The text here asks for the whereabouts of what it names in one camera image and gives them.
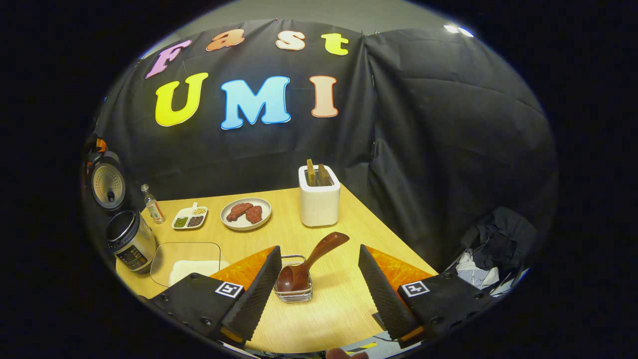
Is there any clear wire chopstick holder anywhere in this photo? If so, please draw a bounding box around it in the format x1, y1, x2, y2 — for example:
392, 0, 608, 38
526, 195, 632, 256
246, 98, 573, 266
273, 255, 314, 303

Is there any clear tray of white rice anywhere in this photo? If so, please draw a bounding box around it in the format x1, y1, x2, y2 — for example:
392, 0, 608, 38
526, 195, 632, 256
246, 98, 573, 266
150, 242, 230, 288

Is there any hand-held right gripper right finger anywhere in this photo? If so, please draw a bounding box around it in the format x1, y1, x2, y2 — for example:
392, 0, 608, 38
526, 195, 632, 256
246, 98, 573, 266
358, 244, 494, 342

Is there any white toaster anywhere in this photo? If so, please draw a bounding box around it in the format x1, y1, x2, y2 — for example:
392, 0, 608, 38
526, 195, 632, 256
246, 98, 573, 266
298, 165, 341, 228

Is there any white cloth pile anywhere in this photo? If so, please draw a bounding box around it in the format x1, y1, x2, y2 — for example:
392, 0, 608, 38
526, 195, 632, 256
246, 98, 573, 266
456, 249, 516, 297

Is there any white round plate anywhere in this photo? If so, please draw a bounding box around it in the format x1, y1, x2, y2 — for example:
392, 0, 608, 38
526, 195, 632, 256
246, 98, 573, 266
220, 197, 272, 231

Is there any white divided bean dish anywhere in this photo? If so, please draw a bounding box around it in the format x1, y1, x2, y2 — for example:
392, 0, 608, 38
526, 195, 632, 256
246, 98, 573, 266
171, 202, 208, 230

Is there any dark cloth pile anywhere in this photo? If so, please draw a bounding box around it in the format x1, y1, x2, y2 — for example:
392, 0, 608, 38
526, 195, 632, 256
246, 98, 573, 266
474, 207, 536, 272

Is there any dark grey rice cooker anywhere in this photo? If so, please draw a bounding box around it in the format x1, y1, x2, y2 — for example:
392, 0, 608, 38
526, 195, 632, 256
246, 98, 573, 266
90, 151, 158, 274

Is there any brown wooden spoon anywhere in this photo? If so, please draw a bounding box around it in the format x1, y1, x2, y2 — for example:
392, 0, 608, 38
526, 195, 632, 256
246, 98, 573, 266
277, 232, 350, 293

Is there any black backdrop cloth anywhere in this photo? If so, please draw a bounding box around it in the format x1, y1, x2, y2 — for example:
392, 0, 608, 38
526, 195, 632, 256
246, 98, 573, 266
82, 19, 558, 272

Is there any small clear bottle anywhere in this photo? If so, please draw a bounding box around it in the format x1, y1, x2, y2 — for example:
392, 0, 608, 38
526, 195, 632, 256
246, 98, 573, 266
141, 184, 165, 224

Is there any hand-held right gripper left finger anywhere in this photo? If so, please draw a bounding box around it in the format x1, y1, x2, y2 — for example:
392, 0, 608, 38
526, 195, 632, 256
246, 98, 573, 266
150, 245, 283, 348

